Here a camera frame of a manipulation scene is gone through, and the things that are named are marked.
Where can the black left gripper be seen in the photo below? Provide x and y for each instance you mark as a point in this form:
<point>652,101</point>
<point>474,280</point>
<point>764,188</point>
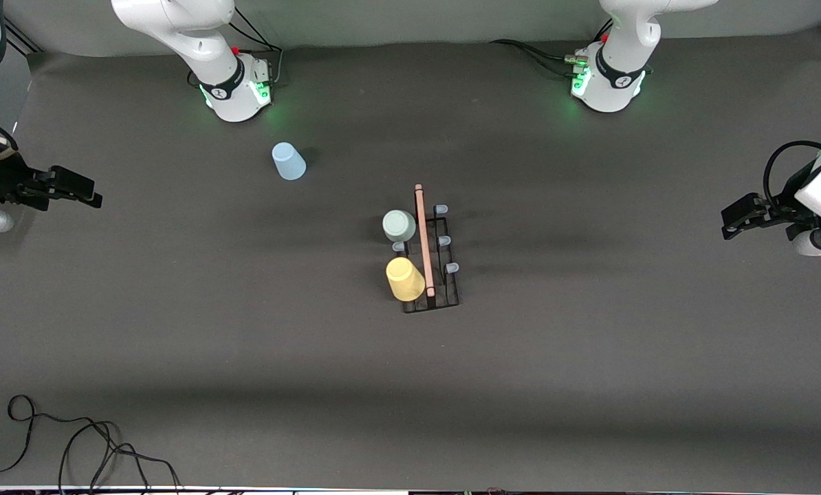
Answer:
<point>788,199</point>

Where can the pale green plastic cup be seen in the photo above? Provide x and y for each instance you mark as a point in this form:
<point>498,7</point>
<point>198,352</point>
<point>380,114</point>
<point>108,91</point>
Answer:
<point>399,225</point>

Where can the yellow plastic cup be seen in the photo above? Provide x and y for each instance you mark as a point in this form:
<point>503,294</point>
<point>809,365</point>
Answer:
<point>405,280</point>

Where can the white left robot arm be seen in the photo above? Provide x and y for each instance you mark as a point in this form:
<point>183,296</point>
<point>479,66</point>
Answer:
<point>613,82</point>

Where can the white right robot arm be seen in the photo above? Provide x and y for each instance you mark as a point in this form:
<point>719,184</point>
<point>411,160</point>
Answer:
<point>211,48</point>

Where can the light blue plastic cup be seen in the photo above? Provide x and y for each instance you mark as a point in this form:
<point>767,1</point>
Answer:
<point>289,163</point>

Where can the metal frame rail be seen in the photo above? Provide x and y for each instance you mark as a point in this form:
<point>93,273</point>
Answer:
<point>22,40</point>

